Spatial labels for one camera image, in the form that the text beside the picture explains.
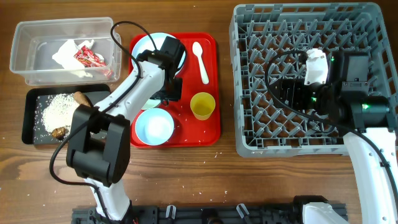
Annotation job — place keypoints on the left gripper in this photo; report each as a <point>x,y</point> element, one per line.
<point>175,94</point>

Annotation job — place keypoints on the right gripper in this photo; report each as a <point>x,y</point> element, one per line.
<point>296,86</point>

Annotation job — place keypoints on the green bowl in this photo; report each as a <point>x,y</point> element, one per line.
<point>151,104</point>

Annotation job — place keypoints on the yellow plastic cup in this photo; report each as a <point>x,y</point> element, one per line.
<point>202,105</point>

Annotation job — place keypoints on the small light blue bowl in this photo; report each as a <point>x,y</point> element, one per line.
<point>154,127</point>

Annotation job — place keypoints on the brown carrot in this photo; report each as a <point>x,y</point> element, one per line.
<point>82,99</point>

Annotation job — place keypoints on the red snack wrapper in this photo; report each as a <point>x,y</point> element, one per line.
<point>89,59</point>

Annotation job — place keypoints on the white napkin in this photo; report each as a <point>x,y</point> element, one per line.
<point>65,54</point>

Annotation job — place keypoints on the white rice pile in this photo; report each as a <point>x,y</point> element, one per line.
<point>52,111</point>

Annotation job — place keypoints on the brown food scrap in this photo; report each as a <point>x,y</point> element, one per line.
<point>59,133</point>

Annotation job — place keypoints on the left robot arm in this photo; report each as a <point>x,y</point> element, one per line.
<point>99,148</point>

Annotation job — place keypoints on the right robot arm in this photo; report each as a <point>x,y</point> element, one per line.
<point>337,89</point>

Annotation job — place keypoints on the grey dishwasher rack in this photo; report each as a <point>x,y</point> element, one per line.
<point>258,32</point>

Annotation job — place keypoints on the clear plastic waste bin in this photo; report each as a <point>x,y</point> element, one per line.
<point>35,42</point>

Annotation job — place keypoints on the black waste tray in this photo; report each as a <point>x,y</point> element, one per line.
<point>95,93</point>

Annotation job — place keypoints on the white plastic spoon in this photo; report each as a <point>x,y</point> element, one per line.
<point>198,51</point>

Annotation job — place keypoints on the large light blue plate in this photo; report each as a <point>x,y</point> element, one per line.
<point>145,43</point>

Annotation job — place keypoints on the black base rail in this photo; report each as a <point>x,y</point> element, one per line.
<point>281,213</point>

